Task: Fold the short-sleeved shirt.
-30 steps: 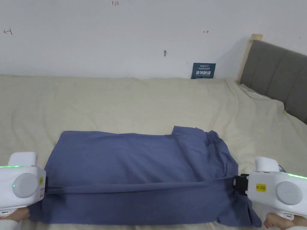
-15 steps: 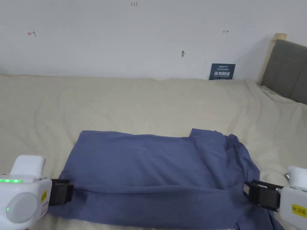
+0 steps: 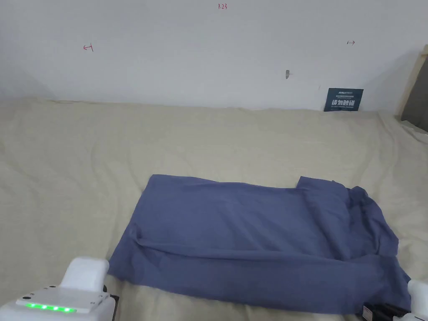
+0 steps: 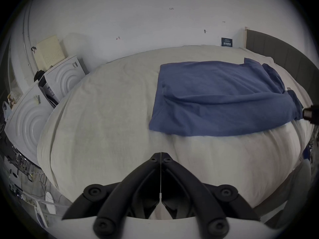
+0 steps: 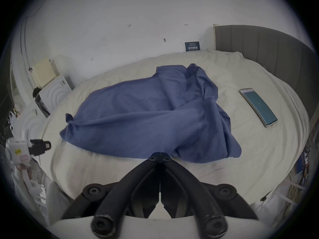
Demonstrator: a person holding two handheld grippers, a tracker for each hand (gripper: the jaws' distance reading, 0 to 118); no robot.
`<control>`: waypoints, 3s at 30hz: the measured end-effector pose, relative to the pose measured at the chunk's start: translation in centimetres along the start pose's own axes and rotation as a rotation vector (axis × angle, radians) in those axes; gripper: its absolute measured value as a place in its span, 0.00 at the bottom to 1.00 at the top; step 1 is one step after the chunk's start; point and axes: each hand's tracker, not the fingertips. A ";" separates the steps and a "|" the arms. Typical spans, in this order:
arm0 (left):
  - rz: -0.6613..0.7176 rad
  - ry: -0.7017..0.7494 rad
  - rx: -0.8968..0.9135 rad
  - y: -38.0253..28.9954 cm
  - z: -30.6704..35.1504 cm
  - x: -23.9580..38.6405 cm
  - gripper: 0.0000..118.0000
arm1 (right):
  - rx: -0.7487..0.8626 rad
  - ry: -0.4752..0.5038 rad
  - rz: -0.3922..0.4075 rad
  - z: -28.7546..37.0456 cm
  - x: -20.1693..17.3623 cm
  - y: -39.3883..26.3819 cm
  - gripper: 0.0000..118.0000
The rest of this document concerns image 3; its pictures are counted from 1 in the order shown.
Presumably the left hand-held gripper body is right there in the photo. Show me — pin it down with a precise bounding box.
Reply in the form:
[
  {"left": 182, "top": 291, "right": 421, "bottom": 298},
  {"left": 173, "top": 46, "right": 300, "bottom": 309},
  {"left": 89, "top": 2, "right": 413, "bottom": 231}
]
[{"left": 0, "top": 257, "right": 120, "bottom": 321}]

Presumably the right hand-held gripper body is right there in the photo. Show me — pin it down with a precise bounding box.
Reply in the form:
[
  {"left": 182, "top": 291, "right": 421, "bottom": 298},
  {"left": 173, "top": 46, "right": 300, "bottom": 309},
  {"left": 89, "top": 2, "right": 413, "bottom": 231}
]
[{"left": 362, "top": 279, "right": 428, "bottom": 321}]

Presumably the dark blue shirt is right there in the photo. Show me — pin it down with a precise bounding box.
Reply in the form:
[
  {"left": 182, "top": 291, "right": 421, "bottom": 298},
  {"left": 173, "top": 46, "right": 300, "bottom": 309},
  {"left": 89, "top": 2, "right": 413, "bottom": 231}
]
[{"left": 107, "top": 174, "right": 412, "bottom": 316}]

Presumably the bed with beige sheet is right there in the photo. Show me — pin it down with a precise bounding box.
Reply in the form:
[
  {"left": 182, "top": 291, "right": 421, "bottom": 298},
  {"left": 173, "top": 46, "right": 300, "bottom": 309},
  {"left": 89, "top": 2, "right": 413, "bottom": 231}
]
[{"left": 0, "top": 97, "right": 428, "bottom": 321}]

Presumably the wooden framed headboard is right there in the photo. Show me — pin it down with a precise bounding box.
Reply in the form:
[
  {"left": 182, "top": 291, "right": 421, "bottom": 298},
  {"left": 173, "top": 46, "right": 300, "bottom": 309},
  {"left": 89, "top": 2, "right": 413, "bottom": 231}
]
[{"left": 395, "top": 44, "right": 428, "bottom": 132}]

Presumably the dark blue card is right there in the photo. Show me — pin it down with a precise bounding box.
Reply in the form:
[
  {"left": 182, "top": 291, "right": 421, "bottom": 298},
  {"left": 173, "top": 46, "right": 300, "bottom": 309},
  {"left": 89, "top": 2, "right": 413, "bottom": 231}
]
[{"left": 323, "top": 88, "right": 364, "bottom": 112}]

